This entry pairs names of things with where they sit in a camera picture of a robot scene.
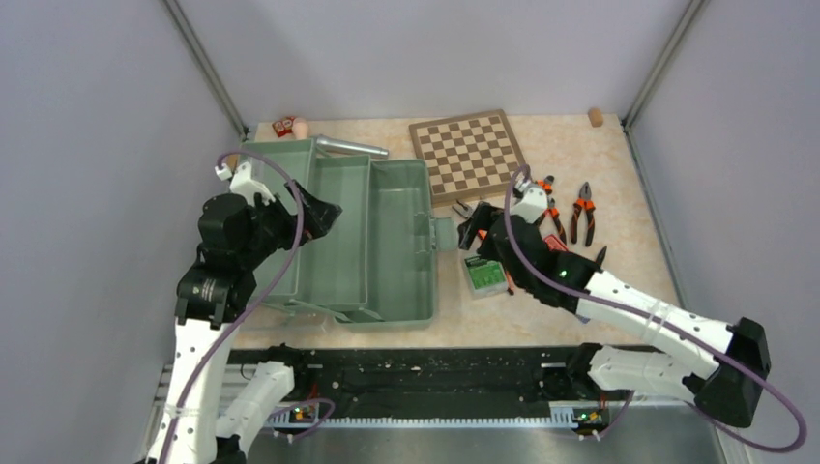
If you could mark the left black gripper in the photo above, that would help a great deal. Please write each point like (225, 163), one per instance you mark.
(319, 217)

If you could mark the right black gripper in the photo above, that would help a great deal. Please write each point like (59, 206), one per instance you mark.
(485, 214)

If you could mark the green screw bit box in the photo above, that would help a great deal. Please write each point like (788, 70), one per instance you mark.
(484, 278)

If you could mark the green plastic tool box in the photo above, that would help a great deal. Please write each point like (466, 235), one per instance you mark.
(376, 270)

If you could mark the orange diagonal cutters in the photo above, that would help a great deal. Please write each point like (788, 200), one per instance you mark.
(546, 184)

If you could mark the large orange pliers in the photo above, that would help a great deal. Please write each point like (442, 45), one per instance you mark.
(463, 209)

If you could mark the red tool card pack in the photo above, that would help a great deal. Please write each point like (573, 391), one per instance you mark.
(554, 244)

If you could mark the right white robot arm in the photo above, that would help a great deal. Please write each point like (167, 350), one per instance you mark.
(716, 366)

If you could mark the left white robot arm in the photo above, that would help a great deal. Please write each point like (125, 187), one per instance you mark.
(211, 306)

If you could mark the wooden chessboard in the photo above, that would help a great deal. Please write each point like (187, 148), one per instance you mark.
(467, 157)

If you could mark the small orange pliers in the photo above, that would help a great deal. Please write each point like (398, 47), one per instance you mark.
(553, 213)

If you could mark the small red printed box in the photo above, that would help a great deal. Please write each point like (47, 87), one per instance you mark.
(283, 127)

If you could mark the wooden handle hammer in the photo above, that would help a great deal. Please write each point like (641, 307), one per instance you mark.
(301, 130)

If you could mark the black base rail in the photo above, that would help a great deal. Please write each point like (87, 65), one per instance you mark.
(431, 383)

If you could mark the aluminium frame post left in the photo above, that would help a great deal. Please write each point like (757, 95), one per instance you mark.
(201, 59)

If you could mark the aluminium frame post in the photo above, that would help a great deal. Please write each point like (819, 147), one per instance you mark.
(693, 10)
(201, 59)

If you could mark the aluminium frame post right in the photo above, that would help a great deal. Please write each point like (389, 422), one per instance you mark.
(693, 10)

